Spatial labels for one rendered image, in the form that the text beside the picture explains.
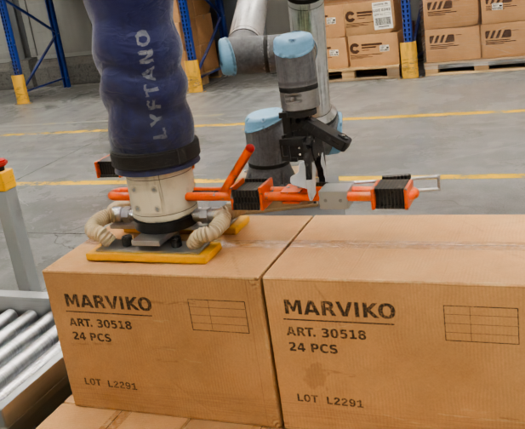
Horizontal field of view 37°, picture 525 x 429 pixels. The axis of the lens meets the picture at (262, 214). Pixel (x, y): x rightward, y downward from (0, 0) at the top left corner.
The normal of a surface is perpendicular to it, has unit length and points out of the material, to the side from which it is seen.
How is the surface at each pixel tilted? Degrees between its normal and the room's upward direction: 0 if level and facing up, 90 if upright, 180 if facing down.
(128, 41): 78
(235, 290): 90
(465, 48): 90
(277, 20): 90
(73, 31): 90
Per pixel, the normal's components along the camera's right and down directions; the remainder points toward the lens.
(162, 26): 0.78, -0.06
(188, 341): -0.37, 0.35
